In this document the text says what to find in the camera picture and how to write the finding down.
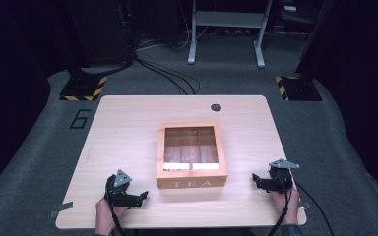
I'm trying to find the black yellow striped stand base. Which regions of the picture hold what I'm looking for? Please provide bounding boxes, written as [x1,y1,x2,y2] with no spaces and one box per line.
[59,75,108,102]
[274,75,323,102]

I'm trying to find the wooden tea box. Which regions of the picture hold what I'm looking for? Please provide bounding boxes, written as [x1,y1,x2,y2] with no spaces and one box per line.
[156,121,228,190]

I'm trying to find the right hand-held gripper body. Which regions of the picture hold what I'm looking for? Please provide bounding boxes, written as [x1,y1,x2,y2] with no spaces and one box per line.
[265,158,301,195]

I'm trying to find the right hand-held gripper black cable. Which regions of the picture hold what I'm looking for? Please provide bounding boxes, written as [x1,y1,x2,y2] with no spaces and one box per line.
[267,187,292,236]

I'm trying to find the thin black cable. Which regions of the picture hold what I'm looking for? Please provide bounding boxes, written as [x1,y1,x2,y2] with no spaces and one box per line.
[294,181,335,236]

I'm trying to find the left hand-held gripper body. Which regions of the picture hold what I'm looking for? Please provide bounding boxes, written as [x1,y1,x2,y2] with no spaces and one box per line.
[103,168,136,208]

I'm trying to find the black floor cables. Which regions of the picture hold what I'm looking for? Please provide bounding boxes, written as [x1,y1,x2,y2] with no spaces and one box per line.
[133,53,202,96]

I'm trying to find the black computer cabinet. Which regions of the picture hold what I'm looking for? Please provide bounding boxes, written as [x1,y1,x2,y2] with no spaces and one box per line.
[66,0,136,68]

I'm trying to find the left hand-held gripper black cable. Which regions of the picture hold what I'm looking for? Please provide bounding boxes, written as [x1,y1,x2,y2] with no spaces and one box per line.
[110,204,127,236]

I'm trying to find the person's left hand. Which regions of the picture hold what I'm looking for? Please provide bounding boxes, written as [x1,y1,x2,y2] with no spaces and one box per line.
[94,197,129,236]

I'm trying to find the person's right hand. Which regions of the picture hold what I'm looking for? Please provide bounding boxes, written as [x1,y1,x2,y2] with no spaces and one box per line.
[270,187,301,226]

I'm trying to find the white metal desk frame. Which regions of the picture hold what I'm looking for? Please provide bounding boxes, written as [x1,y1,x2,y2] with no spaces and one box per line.
[187,0,274,69]

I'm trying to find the hand-held gripper black cable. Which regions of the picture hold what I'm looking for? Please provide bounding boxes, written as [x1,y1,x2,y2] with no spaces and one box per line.
[110,204,127,236]
[267,187,292,236]

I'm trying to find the grey tape strip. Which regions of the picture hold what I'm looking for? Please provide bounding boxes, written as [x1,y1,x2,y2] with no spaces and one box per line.
[49,201,74,219]

